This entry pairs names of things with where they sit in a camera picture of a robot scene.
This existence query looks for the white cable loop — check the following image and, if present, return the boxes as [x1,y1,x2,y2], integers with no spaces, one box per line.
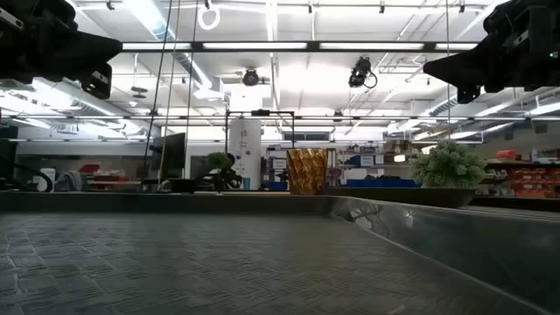
[196,3,221,32]

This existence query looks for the white cylindrical column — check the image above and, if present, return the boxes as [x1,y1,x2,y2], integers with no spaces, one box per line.
[227,118,263,191]

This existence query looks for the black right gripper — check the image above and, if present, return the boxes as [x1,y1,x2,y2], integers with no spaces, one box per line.
[423,0,560,94]

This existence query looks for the amber faceted plastic cup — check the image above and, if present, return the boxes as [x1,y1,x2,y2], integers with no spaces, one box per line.
[286,147,329,196]

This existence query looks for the black computer monitor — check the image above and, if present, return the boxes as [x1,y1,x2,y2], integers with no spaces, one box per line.
[150,132,187,181]

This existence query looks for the black hanging cable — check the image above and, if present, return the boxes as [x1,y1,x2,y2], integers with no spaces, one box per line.
[184,0,199,179]
[143,0,174,168]

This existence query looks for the blue box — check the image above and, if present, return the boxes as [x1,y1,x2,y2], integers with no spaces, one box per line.
[349,153,375,169]

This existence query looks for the large green bushy plant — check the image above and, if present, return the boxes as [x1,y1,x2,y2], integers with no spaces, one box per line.
[409,139,487,191]

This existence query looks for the thick black cable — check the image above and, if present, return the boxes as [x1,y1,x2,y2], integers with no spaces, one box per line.
[0,160,55,193]

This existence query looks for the white container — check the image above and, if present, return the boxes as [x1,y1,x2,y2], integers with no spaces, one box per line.
[36,167,58,193]

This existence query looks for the black overhead camera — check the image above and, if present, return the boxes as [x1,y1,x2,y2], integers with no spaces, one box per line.
[347,55,379,90]

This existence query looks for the round black ceiling device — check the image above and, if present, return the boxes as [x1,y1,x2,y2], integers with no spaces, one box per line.
[241,67,262,88]

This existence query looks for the small green plant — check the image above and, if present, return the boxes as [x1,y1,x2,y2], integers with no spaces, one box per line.
[206,150,234,172]

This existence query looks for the long horizontal light rail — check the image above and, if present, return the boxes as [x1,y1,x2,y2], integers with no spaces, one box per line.
[0,114,560,123]

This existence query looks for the dark round plate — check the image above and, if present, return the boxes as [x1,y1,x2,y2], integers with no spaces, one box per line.
[325,186,479,209]

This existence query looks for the grey textured serving tray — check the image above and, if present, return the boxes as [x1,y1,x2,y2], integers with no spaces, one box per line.
[0,191,560,315]

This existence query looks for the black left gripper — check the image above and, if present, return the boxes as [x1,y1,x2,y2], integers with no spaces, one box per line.
[0,0,123,84]

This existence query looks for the red parts bins shelf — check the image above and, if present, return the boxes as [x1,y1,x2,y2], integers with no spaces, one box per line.
[484,160,560,200]

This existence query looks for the blue storage bins row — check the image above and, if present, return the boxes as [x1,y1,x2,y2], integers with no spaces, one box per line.
[344,177,422,190]

